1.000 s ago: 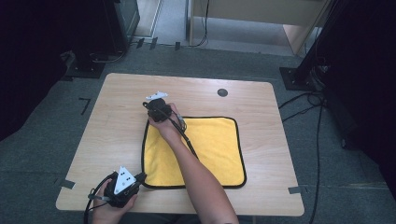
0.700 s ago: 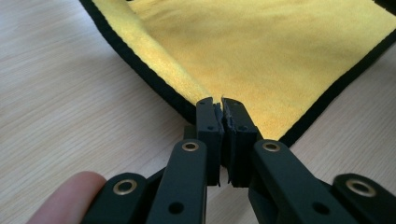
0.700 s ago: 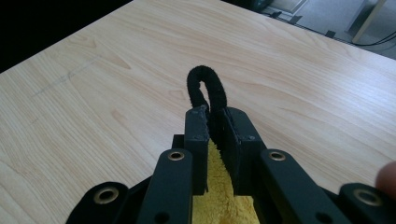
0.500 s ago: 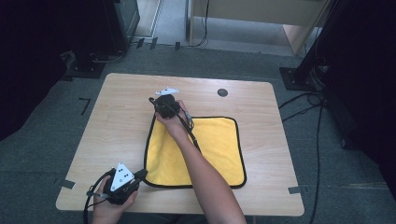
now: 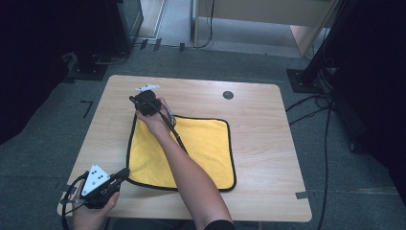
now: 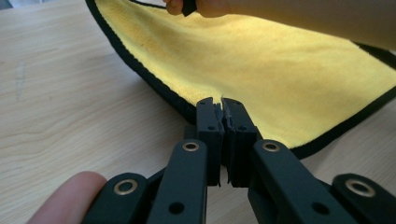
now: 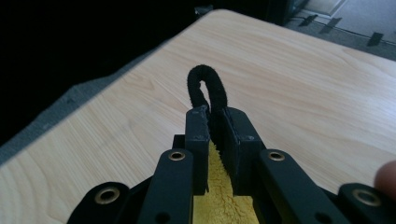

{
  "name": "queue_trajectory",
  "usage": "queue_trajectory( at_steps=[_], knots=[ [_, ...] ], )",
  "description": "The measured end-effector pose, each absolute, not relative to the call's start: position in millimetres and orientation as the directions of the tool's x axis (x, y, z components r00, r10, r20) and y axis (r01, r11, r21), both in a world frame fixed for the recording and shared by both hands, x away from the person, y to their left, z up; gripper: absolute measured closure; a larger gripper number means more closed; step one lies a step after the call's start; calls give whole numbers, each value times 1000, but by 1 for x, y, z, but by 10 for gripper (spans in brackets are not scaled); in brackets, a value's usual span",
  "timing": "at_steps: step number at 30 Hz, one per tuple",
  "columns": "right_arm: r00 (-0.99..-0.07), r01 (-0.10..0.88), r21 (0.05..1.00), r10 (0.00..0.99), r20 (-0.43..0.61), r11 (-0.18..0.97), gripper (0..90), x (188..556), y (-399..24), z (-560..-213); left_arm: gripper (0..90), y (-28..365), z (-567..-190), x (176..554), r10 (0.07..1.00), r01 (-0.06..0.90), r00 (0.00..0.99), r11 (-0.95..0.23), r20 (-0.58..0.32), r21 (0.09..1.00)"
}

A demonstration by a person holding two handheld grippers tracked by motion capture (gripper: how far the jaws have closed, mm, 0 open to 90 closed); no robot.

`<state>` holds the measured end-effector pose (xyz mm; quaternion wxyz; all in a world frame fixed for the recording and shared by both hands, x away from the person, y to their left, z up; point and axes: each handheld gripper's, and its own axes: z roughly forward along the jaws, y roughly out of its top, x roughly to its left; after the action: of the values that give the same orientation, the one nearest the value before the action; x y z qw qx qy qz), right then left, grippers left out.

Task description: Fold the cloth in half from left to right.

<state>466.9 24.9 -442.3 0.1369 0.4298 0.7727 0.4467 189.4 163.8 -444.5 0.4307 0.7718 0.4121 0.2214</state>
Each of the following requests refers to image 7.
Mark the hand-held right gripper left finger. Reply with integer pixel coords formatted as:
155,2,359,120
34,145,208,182
172,105,210,196

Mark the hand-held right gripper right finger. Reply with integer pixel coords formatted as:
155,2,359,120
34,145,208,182
221,106,266,197

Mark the black tape strip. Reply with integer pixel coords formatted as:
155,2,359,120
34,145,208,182
318,16,343,35
366,31,385,48
298,13,319,28

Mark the black cabinet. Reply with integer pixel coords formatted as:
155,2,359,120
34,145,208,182
214,0,311,26

